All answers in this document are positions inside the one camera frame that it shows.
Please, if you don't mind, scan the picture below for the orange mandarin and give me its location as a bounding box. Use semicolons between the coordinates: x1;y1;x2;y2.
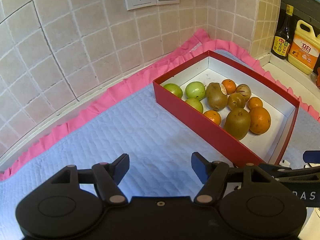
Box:
203;110;222;126
222;79;236;95

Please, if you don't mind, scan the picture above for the large orange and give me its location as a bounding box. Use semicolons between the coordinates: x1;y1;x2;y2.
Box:
249;107;271;135

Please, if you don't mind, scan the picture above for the green apple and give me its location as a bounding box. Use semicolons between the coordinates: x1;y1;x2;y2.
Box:
163;83;183;99
185;81;206;100
185;98;203;114

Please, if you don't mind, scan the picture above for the large brown kiwi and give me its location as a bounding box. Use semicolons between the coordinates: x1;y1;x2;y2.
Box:
206;82;228;111

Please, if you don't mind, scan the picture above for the round brown kiwi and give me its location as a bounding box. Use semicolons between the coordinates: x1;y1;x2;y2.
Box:
227;93;246;110

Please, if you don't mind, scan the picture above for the small mandarin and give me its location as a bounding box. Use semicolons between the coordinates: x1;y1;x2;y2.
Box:
247;97;263;110

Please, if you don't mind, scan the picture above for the green apple top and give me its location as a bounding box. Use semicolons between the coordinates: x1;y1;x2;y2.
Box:
185;81;206;100

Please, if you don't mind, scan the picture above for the striped brown pepino melon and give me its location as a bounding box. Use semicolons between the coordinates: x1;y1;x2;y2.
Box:
236;84;252;101

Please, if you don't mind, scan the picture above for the blue quilted mat pink frill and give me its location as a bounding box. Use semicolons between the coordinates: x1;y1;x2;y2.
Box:
1;37;319;239

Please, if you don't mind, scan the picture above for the red cardboard box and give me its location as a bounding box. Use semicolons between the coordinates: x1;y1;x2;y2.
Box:
153;50;299;166

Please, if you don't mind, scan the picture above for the red object at edge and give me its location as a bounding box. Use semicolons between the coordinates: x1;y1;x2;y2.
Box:
316;67;320;89

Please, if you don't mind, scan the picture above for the yellow detergent bottle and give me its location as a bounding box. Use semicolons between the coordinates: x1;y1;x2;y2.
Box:
287;20;320;75

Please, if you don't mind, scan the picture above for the dark soy sauce bottle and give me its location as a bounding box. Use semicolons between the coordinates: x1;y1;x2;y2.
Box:
271;4;293;60

